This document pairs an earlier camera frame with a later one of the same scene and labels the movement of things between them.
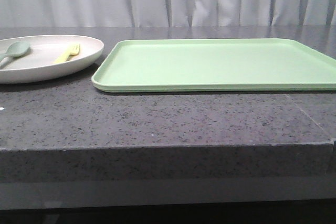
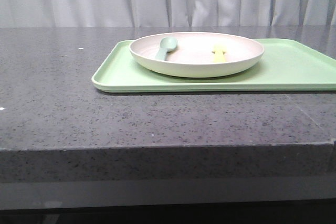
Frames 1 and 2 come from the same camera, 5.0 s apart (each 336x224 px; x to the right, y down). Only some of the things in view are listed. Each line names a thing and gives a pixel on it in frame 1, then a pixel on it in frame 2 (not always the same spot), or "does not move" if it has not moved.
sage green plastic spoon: x=15 y=49 → x=167 y=44
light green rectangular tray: x=215 y=65 does not move
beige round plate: x=37 y=65 → x=193 y=57
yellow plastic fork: x=72 y=49 → x=219 y=49
